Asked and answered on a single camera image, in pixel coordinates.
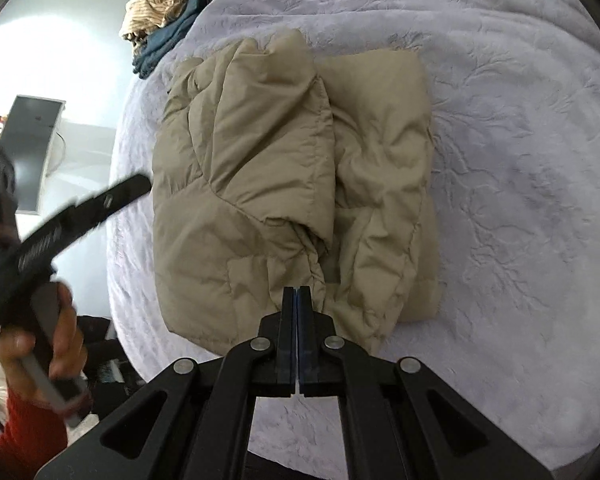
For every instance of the person's left forearm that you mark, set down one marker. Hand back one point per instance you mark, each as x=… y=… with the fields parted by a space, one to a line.
x=25 y=440

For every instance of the tan striped cloth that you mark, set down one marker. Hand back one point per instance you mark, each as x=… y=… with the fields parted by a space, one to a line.
x=165 y=0

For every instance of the lavender fuzzy blanket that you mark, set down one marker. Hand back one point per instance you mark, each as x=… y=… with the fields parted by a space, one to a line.
x=505 y=160

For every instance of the person's left hand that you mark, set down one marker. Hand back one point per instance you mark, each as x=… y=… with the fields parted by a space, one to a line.
x=70 y=340

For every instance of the blue cloth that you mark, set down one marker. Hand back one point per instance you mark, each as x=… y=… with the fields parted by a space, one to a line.
x=180 y=25

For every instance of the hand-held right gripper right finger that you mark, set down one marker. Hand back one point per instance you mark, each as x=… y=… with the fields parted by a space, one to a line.
x=307 y=330

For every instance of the beige puffer jacket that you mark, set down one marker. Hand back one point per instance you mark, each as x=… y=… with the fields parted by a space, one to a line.
x=260 y=160

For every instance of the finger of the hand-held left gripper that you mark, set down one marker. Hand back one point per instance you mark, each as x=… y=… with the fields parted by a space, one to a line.
x=90 y=207

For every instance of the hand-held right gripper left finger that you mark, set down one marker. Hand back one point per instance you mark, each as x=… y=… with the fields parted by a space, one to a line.
x=286 y=330

